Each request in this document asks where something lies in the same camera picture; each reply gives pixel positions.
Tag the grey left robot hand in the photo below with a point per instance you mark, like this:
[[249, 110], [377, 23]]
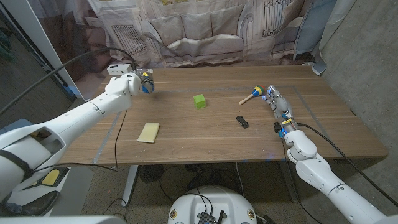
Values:
[[145, 76]]

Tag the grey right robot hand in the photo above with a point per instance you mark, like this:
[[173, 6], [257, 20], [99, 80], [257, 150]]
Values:
[[281, 104]]

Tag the blue spiky stress ball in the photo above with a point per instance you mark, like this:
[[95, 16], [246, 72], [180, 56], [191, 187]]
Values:
[[148, 88]]

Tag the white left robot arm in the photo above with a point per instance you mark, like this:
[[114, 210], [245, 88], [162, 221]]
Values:
[[77, 119]]

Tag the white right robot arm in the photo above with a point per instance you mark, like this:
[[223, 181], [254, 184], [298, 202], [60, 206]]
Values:
[[323, 179]]

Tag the wooden maraca with coloured head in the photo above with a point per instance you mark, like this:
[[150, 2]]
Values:
[[248, 98]]

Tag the black toy car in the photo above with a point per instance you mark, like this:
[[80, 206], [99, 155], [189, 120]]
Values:
[[242, 121]]

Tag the yellow sticky note pad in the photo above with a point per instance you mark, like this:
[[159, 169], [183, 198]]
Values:
[[149, 132]]

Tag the green block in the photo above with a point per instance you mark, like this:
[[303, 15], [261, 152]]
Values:
[[199, 102]]

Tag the white power strip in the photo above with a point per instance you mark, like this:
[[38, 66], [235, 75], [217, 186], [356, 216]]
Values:
[[118, 69]]

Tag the printed sofa backdrop cloth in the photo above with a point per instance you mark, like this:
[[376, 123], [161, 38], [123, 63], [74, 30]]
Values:
[[199, 34]]

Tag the grey table leg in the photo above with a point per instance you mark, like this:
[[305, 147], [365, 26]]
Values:
[[289, 183]]

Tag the black round fan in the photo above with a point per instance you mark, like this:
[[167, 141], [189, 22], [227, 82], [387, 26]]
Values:
[[150, 173]]

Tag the white table leg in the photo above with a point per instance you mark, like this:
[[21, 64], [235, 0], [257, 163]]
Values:
[[129, 186]]

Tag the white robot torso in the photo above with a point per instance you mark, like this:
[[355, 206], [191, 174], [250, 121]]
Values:
[[211, 199]]

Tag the black torso module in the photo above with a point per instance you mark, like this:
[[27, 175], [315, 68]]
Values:
[[206, 217]]

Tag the yellow and black foot pedal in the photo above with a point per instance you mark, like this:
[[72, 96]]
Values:
[[51, 178]]

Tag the teal green garment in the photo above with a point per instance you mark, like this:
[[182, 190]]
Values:
[[4, 46]]

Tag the black shoe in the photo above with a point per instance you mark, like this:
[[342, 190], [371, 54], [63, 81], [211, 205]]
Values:
[[40, 203]]

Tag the white partition frame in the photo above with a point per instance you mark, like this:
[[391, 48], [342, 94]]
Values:
[[34, 34]]

